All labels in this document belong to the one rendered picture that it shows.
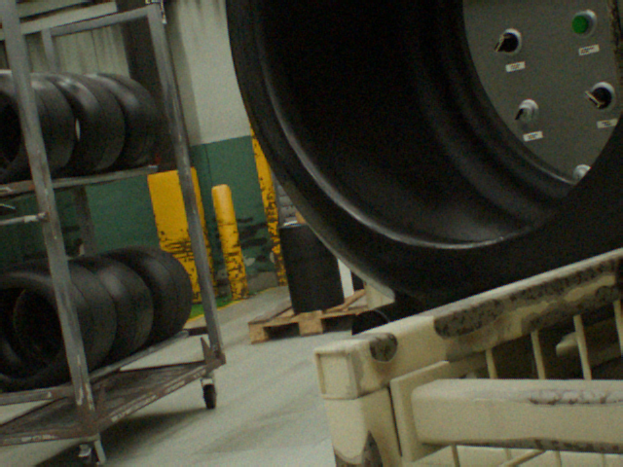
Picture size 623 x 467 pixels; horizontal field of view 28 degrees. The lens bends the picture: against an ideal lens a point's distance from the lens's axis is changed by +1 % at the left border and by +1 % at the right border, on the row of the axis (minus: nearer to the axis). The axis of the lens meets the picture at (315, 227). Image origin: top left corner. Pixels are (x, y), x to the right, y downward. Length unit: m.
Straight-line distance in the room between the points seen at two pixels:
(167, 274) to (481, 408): 5.31
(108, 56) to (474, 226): 10.88
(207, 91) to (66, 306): 6.80
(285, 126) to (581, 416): 0.76
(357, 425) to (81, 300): 4.56
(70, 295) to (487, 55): 3.24
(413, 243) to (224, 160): 10.43
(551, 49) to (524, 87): 0.07
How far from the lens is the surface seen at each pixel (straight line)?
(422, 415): 0.42
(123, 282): 5.36
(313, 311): 7.75
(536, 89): 1.78
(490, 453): 1.05
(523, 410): 0.40
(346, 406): 0.42
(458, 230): 1.25
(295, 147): 1.11
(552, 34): 1.76
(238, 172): 11.39
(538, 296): 0.49
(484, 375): 1.26
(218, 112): 11.44
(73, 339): 4.86
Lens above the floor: 1.06
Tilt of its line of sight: 3 degrees down
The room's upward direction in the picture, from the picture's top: 10 degrees counter-clockwise
